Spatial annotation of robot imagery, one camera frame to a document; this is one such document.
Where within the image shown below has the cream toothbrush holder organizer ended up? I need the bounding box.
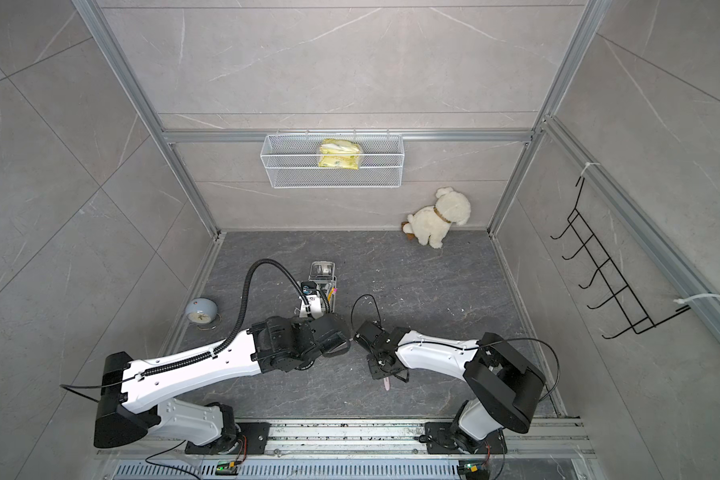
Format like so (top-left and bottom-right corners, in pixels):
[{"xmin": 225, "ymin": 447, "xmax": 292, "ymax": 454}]
[{"xmin": 309, "ymin": 261, "xmax": 337, "ymax": 313}]

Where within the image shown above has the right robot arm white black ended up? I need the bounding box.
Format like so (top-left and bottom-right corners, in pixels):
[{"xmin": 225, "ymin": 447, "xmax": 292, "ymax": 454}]
[{"xmin": 354, "ymin": 322, "xmax": 546, "ymax": 453}]

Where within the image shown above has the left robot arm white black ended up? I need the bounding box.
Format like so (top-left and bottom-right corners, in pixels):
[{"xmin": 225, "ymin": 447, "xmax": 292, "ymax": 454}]
[{"xmin": 93, "ymin": 313, "xmax": 351, "ymax": 455}]

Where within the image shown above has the white plush dog toy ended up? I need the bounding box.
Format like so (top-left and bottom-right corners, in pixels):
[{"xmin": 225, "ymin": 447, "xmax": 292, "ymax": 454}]
[{"xmin": 401, "ymin": 187, "xmax": 471, "ymax": 249}]

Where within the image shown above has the yellow wipes packet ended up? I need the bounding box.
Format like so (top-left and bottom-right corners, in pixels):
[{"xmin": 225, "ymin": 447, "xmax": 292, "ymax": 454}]
[{"xmin": 317, "ymin": 139, "xmax": 364, "ymax": 170}]

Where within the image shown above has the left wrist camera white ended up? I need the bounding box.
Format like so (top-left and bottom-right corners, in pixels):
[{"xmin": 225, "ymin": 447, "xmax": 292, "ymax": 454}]
[{"xmin": 299, "ymin": 281, "xmax": 326, "ymax": 319}]

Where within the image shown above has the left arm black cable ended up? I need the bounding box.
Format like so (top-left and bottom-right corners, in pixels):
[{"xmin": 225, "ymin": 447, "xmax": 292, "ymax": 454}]
[{"xmin": 212, "ymin": 258, "xmax": 313, "ymax": 355}]

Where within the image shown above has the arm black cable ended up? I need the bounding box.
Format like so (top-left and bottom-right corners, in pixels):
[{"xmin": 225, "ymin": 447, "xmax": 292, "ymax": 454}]
[
  {"xmin": 350, "ymin": 293, "xmax": 560, "ymax": 403},
  {"xmin": 212, "ymin": 258, "xmax": 313, "ymax": 355}
]

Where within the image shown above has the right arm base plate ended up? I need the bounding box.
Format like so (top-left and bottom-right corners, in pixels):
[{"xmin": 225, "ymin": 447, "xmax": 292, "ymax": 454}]
[{"xmin": 417, "ymin": 422, "xmax": 507, "ymax": 455}]

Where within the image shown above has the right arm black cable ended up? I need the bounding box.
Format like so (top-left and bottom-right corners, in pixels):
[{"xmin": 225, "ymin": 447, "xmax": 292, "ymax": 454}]
[{"xmin": 350, "ymin": 293, "xmax": 560, "ymax": 403}]

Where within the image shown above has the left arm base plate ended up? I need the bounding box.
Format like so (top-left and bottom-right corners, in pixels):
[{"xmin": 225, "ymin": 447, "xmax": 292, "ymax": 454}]
[{"xmin": 184, "ymin": 422, "xmax": 271, "ymax": 455}]

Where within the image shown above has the white wire mesh basket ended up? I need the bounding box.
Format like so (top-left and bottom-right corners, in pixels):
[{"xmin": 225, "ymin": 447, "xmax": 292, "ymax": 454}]
[{"xmin": 260, "ymin": 134, "xmax": 405, "ymax": 189}]

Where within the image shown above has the aluminium mounting rail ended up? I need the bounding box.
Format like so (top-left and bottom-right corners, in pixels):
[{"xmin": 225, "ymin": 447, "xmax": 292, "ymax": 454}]
[{"xmin": 98, "ymin": 418, "xmax": 595, "ymax": 460}]

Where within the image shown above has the black wire hook rack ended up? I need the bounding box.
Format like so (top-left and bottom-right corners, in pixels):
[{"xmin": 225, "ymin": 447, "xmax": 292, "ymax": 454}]
[{"xmin": 550, "ymin": 177, "xmax": 691, "ymax": 340}]

